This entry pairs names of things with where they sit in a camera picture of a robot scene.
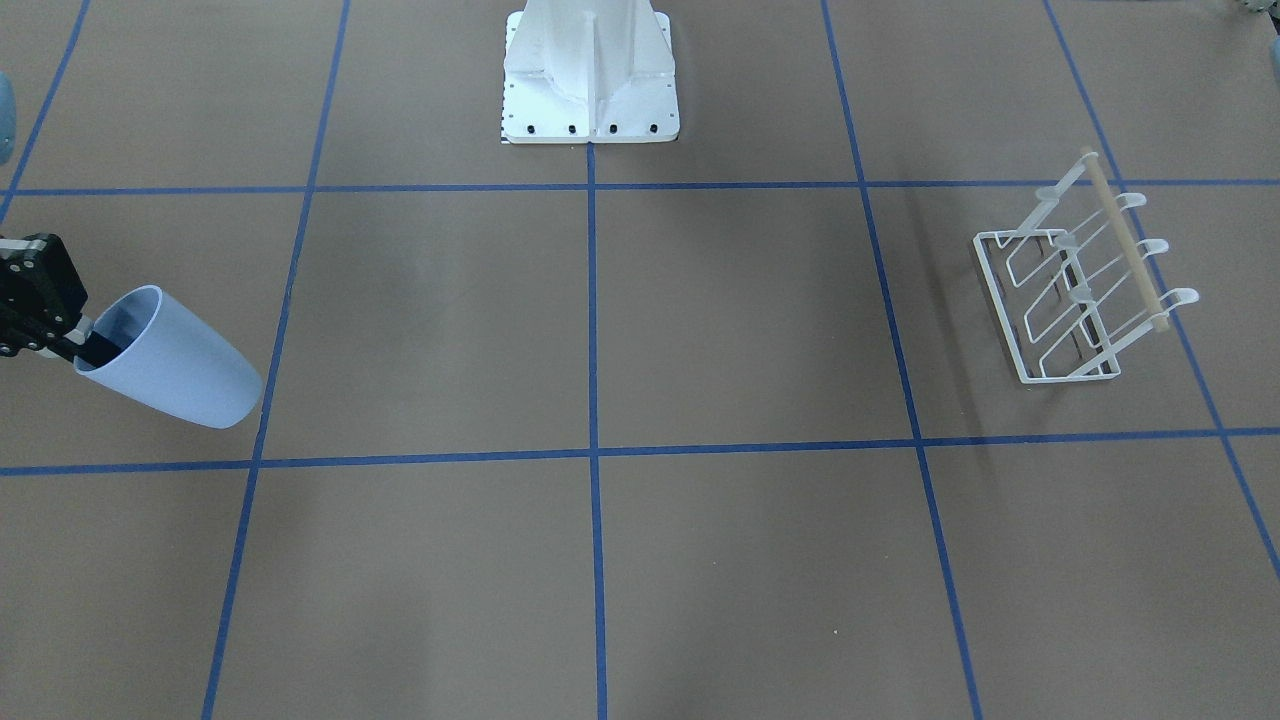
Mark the white wire cup holder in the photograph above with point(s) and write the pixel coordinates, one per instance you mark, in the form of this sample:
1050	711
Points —
1072	286

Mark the light blue plastic cup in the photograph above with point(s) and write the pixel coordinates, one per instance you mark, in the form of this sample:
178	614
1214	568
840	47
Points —
172	361

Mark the white pedestal column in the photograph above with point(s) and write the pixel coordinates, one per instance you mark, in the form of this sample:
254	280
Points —
589	72

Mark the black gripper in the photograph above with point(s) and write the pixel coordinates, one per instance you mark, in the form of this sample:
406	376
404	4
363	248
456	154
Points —
35	288

